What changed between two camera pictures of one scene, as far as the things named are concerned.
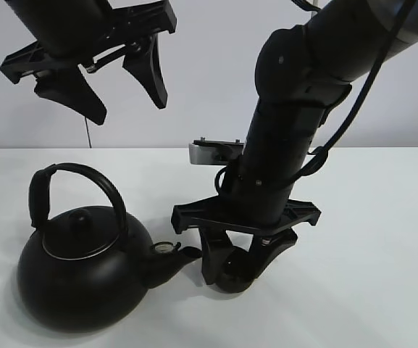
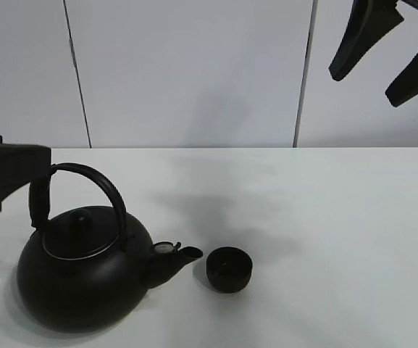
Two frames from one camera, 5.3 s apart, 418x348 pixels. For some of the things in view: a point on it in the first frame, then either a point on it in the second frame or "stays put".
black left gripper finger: (143, 61) -> (3, 168)
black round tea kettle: (83, 272) stays put
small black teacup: (231, 269) stays put
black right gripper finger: (215, 243) -> (371, 19)
